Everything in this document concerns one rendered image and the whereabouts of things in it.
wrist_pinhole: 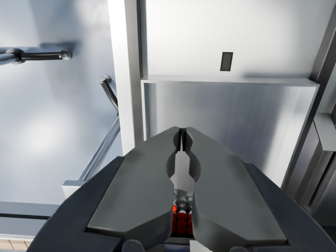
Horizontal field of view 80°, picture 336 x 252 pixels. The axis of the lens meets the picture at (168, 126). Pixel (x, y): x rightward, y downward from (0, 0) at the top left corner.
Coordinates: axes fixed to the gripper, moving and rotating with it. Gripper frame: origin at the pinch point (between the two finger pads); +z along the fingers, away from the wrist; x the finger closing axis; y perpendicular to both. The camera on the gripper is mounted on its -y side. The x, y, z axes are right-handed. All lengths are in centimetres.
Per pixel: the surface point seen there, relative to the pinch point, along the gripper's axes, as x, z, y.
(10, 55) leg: -86, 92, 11
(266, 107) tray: 14.9, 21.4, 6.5
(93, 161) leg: -31, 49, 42
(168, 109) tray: -1.9, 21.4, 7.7
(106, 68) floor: -44, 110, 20
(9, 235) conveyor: -38, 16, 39
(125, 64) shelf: -9.1, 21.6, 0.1
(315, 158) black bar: 25.9, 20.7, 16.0
